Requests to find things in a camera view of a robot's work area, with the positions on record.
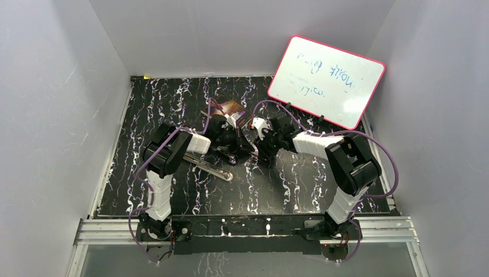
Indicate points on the dark paperback book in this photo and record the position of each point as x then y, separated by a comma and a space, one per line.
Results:
228, 108

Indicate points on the beige stapler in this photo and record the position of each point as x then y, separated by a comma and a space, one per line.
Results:
209, 168

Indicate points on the pink framed whiteboard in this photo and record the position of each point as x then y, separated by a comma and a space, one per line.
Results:
325, 81

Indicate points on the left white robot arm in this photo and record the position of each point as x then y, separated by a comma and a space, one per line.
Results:
165, 152

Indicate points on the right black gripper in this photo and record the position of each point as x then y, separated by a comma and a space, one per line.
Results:
262, 143

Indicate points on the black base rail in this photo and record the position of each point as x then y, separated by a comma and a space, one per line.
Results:
192, 234

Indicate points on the black stapler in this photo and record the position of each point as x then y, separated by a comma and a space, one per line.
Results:
226, 156

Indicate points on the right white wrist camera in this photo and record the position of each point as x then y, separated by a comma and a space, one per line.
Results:
258, 125

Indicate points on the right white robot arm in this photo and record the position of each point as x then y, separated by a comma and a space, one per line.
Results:
352, 163

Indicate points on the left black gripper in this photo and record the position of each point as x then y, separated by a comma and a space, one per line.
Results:
241, 146

